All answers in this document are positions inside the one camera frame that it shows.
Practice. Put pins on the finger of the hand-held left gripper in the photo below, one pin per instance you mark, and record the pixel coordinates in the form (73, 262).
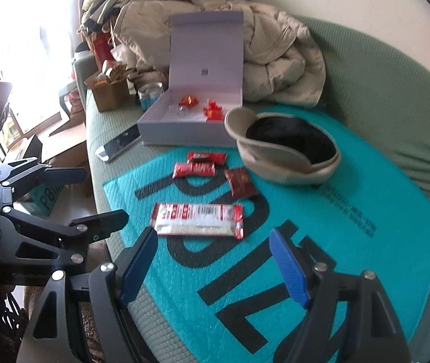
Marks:
(65, 176)
(103, 224)

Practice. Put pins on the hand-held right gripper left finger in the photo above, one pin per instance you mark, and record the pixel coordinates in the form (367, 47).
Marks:
(139, 264)

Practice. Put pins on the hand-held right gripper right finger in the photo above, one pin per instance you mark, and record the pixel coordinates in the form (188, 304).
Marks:
(290, 268)

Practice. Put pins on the large white red snack packet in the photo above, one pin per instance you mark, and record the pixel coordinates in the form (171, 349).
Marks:
(198, 219)

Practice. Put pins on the brown sauce sachet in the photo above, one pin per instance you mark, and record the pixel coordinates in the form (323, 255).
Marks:
(241, 183)

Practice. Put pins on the red ketchup sachet with label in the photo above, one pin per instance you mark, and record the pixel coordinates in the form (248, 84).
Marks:
(194, 170)

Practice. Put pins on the plain red sauce sachet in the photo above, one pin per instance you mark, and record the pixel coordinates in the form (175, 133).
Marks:
(206, 157)

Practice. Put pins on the clear plastic cup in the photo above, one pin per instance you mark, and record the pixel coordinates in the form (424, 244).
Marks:
(181, 112)

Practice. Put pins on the red and gold candy packet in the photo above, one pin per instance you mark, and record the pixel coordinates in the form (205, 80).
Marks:
(213, 112)
(188, 101)

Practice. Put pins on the white gift box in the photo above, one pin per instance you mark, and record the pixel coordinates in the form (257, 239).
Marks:
(207, 45)

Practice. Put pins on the folded teal mailer bag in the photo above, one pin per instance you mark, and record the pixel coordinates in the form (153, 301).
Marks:
(46, 200)

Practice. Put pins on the flat brown cardboard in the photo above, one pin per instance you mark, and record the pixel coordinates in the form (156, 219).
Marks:
(67, 140)

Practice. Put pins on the black smartphone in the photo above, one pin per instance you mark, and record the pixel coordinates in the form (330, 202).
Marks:
(120, 141)

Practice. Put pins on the teal bubble mailer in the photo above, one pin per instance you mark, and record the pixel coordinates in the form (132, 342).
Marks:
(351, 234)

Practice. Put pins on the small brown cardboard box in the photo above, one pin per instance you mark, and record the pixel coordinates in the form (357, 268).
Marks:
(109, 94)

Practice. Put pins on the beige hat with black lining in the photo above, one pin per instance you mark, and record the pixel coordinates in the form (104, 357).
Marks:
(275, 168)

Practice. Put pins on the glass jar with blue label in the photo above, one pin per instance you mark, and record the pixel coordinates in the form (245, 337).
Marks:
(148, 98)

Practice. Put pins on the red paper bag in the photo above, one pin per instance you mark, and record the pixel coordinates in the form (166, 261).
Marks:
(101, 47)

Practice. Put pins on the beige puffer jacket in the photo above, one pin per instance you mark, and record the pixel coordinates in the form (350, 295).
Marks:
(275, 64)

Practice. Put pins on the green sofa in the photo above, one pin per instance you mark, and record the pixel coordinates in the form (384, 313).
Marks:
(381, 83)

